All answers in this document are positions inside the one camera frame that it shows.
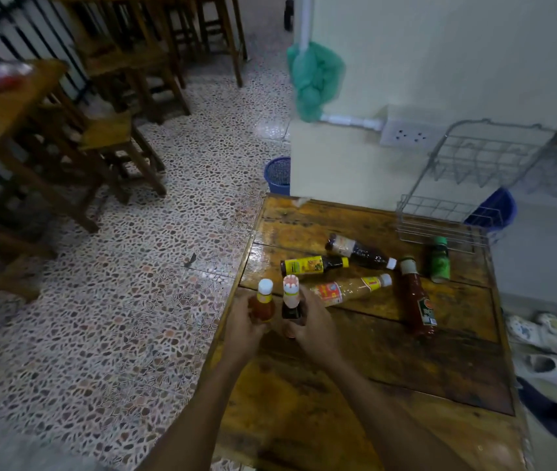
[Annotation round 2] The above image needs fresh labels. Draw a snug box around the blue plastic wastebasket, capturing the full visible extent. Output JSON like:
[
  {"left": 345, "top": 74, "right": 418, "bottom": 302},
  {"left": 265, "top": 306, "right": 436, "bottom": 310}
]
[{"left": 263, "top": 156, "right": 292, "bottom": 196}]

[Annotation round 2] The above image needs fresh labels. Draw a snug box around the blue plastic basket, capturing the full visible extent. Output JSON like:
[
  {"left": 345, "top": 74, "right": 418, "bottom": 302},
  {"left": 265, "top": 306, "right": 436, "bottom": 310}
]
[{"left": 464, "top": 187, "right": 518, "bottom": 234}]

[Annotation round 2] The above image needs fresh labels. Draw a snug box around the wooden bench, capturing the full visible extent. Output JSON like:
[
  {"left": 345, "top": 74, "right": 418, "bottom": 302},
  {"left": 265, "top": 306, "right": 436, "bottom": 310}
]
[{"left": 53, "top": 0, "right": 192, "bottom": 125}]

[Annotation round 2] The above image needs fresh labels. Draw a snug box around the dark sauce bottle yellow label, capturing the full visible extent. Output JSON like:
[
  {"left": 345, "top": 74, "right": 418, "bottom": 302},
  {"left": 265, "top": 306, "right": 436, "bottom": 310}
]
[{"left": 280, "top": 255, "right": 350, "bottom": 277}]

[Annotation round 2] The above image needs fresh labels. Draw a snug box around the person's right forearm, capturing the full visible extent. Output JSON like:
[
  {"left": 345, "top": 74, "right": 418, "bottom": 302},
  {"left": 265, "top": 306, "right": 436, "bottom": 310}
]
[{"left": 314, "top": 355, "right": 476, "bottom": 471}]

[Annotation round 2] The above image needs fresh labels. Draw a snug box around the white wall socket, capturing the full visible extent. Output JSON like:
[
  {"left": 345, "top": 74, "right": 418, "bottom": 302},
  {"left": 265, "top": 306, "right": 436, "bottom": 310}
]
[{"left": 380, "top": 105, "right": 451, "bottom": 153}]

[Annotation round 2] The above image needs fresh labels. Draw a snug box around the red plastic packet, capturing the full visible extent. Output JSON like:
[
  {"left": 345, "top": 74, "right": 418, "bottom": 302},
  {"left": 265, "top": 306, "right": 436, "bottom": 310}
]
[{"left": 0, "top": 61, "right": 34, "bottom": 91}]

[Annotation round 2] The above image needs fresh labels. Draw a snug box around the dark sauce bottle striped cap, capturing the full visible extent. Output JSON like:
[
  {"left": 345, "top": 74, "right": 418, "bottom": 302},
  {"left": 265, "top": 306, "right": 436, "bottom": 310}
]
[{"left": 281, "top": 274, "right": 305, "bottom": 339}]

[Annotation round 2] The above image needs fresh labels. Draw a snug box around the person's grey clothing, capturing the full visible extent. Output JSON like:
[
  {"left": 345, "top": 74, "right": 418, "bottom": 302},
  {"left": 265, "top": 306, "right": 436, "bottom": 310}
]
[{"left": 0, "top": 414, "right": 115, "bottom": 471}]

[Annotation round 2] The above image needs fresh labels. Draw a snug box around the wooden dining table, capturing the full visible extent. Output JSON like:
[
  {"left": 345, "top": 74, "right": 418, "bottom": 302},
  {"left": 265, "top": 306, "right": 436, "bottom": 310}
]
[{"left": 0, "top": 59, "right": 101, "bottom": 235}]

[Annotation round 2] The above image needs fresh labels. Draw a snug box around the person's left forearm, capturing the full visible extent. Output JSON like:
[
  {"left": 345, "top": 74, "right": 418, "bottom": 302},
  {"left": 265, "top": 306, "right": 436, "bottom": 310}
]
[{"left": 135, "top": 352, "right": 256, "bottom": 471}]

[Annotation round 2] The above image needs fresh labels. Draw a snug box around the red ketchup bottle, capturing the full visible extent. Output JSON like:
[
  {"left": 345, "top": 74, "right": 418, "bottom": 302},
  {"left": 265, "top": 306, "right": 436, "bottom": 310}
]
[{"left": 399, "top": 255, "right": 439, "bottom": 338}]

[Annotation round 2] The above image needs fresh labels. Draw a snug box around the orange sauce bottle white cap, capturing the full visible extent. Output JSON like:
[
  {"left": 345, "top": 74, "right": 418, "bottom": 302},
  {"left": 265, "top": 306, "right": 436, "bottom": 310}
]
[{"left": 251, "top": 278, "right": 276, "bottom": 323}]

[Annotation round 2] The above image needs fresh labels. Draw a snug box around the green mesh net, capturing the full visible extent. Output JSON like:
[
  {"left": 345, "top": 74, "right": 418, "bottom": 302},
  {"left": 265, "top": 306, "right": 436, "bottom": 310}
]
[{"left": 286, "top": 41, "right": 346, "bottom": 123}]

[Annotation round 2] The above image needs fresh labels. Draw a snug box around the green seasoning bottle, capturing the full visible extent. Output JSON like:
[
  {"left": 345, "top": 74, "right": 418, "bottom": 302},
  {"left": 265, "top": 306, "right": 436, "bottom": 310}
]
[{"left": 429, "top": 235, "right": 451, "bottom": 284}]

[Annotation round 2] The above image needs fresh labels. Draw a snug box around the dark blue sandal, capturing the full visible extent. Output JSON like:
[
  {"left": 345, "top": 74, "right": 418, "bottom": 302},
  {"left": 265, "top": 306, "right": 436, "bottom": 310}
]
[{"left": 515, "top": 376, "right": 557, "bottom": 445}]

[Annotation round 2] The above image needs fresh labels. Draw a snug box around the metal wire rack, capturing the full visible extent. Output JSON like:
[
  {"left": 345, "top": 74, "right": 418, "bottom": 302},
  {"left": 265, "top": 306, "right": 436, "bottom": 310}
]
[{"left": 396, "top": 118, "right": 557, "bottom": 254}]

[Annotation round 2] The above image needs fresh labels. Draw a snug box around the black metal window grille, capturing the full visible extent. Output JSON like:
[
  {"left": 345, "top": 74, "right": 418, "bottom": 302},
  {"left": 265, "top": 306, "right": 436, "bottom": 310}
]
[{"left": 0, "top": 0, "right": 94, "bottom": 103}]

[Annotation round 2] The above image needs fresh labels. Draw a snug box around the wooden stool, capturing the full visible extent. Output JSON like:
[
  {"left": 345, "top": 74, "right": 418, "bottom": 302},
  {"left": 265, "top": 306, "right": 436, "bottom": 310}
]
[
  {"left": 38, "top": 111, "right": 168, "bottom": 205},
  {"left": 180, "top": 0, "right": 249, "bottom": 89}
]

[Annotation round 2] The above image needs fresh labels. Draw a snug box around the pale sauce bottle red label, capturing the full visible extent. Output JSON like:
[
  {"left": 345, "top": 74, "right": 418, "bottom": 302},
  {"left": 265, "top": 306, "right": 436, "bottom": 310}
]
[{"left": 309, "top": 273, "right": 393, "bottom": 308}]

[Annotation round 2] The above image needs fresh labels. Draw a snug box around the white plastic pipe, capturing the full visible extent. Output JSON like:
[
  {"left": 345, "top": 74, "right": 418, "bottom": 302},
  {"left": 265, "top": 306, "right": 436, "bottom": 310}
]
[{"left": 297, "top": 0, "right": 386, "bottom": 132}]

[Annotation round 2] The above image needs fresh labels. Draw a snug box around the person's left hand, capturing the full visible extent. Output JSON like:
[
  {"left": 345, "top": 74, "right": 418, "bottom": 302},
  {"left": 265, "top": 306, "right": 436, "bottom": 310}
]
[{"left": 223, "top": 288, "right": 270, "bottom": 362}]

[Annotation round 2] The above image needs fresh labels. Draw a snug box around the dark sauce bottle white label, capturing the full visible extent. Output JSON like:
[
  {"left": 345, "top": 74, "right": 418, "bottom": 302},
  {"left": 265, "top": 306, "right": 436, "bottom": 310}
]
[{"left": 325, "top": 234, "right": 398, "bottom": 271}]

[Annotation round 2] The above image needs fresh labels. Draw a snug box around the person's right hand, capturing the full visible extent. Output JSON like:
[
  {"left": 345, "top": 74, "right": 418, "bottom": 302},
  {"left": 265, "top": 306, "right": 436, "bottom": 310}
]
[{"left": 287, "top": 286, "right": 344, "bottom": 366}]

